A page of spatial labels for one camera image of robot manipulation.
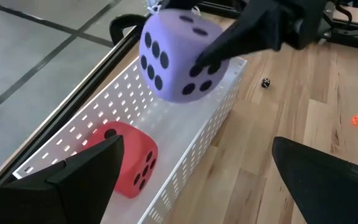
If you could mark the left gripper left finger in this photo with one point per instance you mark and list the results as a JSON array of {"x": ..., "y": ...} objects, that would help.
[{"x": 57, "y": 199}]

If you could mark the large purple foam die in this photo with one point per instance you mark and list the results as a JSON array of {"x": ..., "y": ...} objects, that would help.
[{"x": 182, "y": 46}]

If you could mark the large red foam die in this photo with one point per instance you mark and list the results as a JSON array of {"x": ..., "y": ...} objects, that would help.
[{"x": 129, "y": 146}]

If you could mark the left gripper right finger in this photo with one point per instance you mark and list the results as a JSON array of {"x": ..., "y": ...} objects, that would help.
[{"x": 328, "y": 193}]

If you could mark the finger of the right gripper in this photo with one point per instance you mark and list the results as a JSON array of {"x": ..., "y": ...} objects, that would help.
[{"x": 244, "y": 37}]

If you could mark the white perforated basket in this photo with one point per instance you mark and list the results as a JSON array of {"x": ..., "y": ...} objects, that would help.
[{"x": 172, "y": 124}]

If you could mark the small black die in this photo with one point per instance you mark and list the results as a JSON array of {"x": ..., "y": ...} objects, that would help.
[{"x": 265, "y": 82}]

